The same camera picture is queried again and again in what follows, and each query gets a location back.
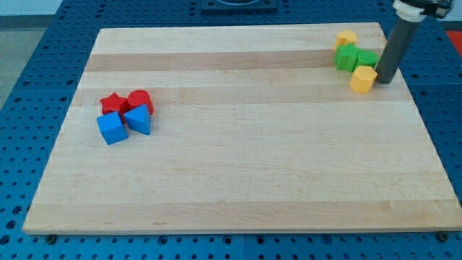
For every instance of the green star block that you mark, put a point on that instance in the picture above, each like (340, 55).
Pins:
(346, 57)

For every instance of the yellow hexagon block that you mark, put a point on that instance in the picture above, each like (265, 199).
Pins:
(363, 79)

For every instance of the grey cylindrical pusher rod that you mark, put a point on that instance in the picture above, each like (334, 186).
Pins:
(398, 41)

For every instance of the red star block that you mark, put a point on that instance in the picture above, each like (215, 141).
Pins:
(115, 103)

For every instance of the blue triangle block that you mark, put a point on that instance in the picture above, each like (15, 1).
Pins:
(139, 119)

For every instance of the light wooden board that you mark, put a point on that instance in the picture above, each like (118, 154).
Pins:
(254, 130)

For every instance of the yellow heart block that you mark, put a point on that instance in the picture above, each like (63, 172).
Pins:
(345, 37)

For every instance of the red cylinder block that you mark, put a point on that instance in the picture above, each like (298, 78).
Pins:
(138, 98)

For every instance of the blue cube block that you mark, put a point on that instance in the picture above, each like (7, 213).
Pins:
(111, 128)

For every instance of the green cylinder block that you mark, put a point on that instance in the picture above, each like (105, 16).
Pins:
(366, 58)

